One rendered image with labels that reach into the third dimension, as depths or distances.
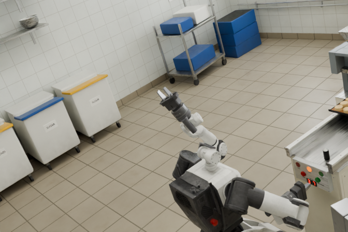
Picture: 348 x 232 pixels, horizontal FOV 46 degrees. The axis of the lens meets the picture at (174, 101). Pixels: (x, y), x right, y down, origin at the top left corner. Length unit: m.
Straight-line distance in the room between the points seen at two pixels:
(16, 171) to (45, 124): 0.61
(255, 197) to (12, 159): 3.51
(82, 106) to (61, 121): 0.32
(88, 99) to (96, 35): 1.12
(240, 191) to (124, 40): 4.54
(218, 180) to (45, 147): 3.35
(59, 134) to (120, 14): 2.05
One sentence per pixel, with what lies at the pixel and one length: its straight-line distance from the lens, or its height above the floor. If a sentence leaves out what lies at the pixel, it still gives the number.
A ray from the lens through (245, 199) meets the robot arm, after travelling 1.90.
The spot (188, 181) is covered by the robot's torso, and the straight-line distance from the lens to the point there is 2.03.
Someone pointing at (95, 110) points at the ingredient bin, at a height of 0.42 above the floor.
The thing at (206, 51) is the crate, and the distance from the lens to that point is 6.30.
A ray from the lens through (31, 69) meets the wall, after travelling 5.56.
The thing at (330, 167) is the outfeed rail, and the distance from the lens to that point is 2.32.
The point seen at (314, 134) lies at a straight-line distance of 2.62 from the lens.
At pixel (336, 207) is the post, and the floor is 1.82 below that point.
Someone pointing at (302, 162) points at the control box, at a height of 0.84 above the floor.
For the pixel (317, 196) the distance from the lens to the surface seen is 2.60.
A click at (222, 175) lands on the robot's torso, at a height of 1.11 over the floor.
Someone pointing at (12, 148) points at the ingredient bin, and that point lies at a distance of 4.93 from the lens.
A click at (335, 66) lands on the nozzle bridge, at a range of 2.97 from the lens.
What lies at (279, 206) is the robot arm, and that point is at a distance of 1.93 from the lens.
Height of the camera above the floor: 2.25
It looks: 23 degrees down
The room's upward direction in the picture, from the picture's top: 18 degrees counter-clockwise
